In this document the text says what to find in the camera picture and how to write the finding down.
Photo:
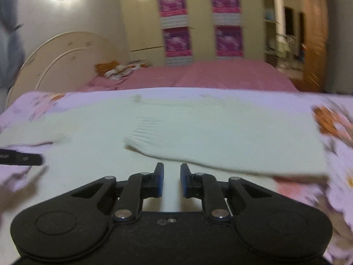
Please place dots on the orange patterned pillow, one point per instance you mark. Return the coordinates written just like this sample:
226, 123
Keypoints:
115, 70

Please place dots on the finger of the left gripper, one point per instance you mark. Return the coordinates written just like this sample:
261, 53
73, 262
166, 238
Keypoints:
16, 158

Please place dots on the pink poster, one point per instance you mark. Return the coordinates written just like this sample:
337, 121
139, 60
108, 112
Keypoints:
178, 50
173, 13
226, 12
229, 42

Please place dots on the cream wardrobe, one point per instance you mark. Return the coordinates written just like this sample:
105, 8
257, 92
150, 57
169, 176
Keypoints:
145, 35

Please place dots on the upper left pink poster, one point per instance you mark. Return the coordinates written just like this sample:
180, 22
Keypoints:
173, 13

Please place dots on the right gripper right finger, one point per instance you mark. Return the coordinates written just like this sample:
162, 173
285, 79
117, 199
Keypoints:
206, 188

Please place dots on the open corner shelf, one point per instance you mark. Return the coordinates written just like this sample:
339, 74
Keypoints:
269, 19

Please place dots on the brown wooden door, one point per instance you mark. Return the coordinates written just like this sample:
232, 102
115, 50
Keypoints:
315, 37

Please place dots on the lower left pink poster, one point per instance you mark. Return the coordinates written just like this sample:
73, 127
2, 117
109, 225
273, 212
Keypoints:
178, 50

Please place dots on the cream curved headboard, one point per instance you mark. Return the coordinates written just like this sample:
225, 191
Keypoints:
64, 63

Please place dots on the lilac floral bed sheet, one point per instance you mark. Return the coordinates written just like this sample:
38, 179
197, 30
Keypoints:
22, 187

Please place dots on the lower right pink poster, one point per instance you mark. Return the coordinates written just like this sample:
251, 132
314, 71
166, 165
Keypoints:
229, 42

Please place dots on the grey hanging garment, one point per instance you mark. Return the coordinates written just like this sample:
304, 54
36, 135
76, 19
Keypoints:
12, 51

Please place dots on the upper right pink poster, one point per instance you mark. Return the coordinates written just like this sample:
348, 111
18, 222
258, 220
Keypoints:
226, 12

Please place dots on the cream knitted sweater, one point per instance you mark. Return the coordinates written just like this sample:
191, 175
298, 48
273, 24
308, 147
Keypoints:
122, 136

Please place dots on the pink bed cover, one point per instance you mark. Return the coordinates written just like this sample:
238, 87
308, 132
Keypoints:
228, 74

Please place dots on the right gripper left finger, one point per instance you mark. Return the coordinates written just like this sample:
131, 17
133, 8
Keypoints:
132, 193

